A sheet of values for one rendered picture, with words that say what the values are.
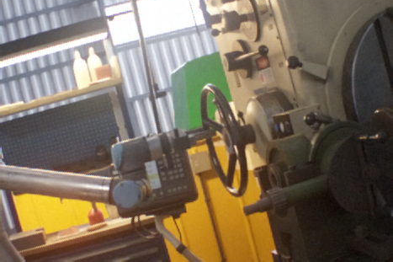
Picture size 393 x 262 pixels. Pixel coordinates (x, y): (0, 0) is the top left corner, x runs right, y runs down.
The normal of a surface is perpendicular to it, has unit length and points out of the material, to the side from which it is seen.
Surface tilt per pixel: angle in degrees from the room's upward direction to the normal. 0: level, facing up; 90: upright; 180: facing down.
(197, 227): 90
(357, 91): 90
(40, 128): 90
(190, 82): 84
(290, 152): 51
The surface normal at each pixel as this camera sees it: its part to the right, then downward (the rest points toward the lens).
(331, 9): 0.22, -0.05
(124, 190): -0.02, 0.04
